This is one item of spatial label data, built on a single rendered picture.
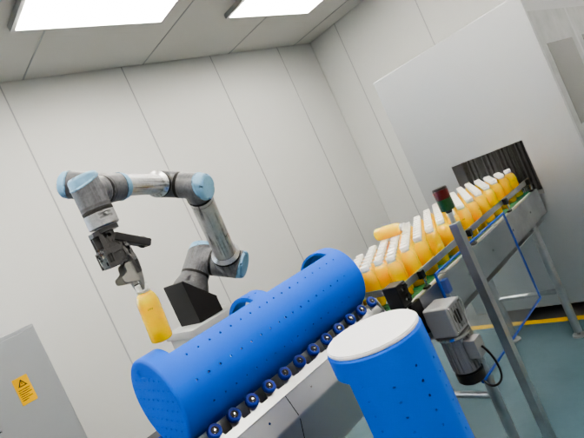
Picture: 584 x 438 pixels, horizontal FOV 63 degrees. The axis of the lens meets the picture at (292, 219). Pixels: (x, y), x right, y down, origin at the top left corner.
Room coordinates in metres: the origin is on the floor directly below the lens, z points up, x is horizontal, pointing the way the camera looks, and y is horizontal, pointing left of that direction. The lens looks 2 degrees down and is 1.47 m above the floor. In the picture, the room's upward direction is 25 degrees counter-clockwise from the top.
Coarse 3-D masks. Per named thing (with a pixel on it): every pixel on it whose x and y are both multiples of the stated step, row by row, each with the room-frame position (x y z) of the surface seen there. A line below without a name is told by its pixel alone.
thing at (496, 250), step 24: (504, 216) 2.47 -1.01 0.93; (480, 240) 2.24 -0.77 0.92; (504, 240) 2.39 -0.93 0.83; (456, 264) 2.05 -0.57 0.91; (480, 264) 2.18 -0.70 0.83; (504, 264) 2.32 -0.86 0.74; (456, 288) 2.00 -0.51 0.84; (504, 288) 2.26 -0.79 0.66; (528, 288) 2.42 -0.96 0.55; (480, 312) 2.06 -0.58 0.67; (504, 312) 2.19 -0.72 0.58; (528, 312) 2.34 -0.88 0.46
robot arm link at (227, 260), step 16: (176, 176) 2.04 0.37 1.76; (192, 176) 2.03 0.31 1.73; (208, 176) 2.06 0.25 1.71; (176, 192) 2.04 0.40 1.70; (192, 192) 2.02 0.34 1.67; (208, 192) 2.05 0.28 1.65; (192, 208) 2.12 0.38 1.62; (208, 208) 2.12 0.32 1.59; (208, 224) 2.19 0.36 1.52; (224, 224) 2.29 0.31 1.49; (208, 240) 2.30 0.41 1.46; (224, 240) 2.31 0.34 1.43; (224, 256) 2.39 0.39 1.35; (240, 256) 2.46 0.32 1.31; (224, 272) 2.46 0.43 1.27; (240, 272) 2.45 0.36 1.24
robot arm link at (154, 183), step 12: (60, 180) 1.53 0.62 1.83; (132, 180) 1.79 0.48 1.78; (144, 180) 1.87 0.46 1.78; (156, 180) 1.96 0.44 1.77; (168, 180) 2.02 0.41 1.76; (60, 192) 1.53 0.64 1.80; (132, 192) 1.81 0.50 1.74; (144, 192) 1.89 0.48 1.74; (156, 192) 1.99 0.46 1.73; (168, 192) 2.04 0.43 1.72
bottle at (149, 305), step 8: (136, 296) 1.43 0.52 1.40; (144, 296) 1.41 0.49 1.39; (152, 296) 1.42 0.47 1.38; (136, 304) 1.42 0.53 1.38; (144, 304) 1.40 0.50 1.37; (152, 304) 1.41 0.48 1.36; (160, 304) 1.43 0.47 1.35; (144, 312) 1.41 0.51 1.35; (152, 312) 1.41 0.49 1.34; (160, 312) 1.42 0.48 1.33; (144, 320) 1.41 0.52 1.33; (152, 320) 1.41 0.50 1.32; (160, 320) 1.42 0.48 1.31; (152, 328) 1.41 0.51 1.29; (160, 328) 1.41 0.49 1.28; (168, 328) 1.43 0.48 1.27; (152, 336) 1.42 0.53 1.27; (160, 336) 1.41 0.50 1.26; (168, 336) 1.43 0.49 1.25
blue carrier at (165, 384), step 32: (320, 256) 1.96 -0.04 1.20; (288, 288) 1.65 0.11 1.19; (320, 288) 1.70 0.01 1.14; (352, 288) 1.80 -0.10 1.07; (224, 320) 1.49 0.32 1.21; (256, 320) 1.51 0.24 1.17; (288, 320) 1.56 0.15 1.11; (320, 320) 1.66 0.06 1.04; (160, 352) 1.36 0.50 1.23; (192, 352) 1.36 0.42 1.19; (224, 352) 1.39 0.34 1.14; (256, 352) 1.45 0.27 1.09; (288, 352) 1.55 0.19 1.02; (160, 384) 1.30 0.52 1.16; (192, 384) 1.30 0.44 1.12; (224, 384) 1.35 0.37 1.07; (256, 384) 1.46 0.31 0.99; (160, 416) 1.38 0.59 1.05; (192, 416) 1.27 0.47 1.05
